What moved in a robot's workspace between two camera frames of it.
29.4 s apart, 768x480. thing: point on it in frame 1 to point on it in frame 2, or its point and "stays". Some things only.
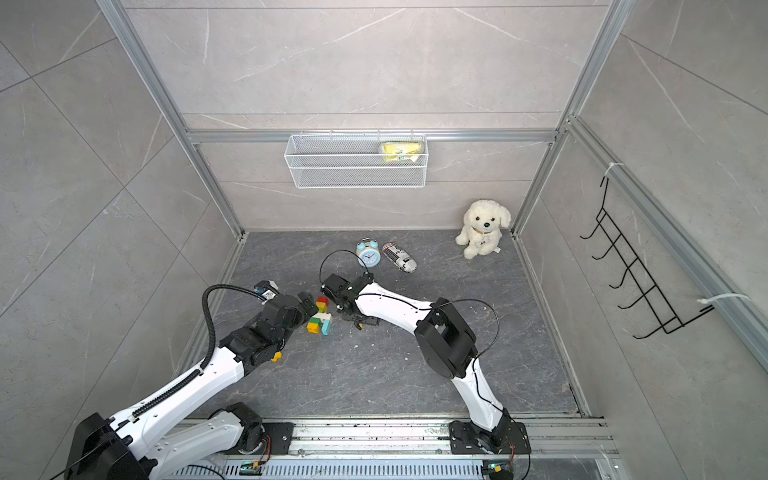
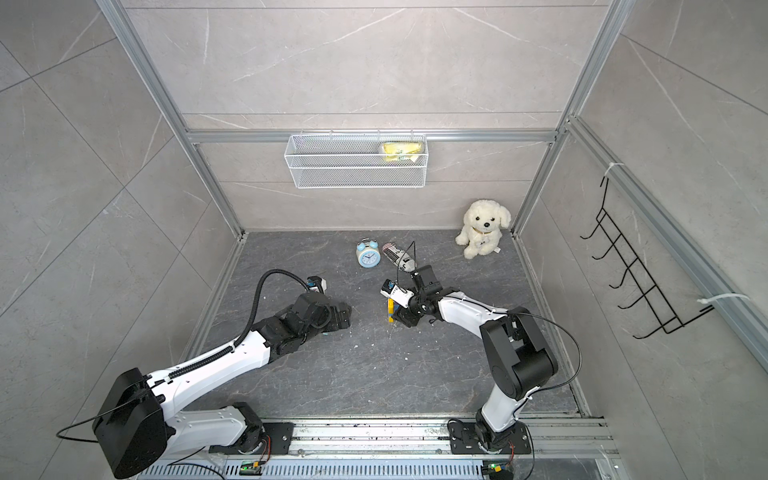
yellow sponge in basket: (398, 151) stays
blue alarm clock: (369, 251) stays
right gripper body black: (362, 321) to (415, 310)
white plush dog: (481, 232) stays
